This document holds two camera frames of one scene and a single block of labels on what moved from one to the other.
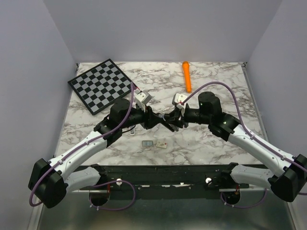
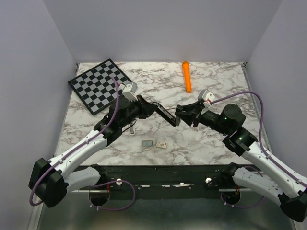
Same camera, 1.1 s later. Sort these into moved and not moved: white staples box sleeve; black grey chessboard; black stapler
Moved: black stapler
Not moved: white staples box sleeve; black grey chessboard
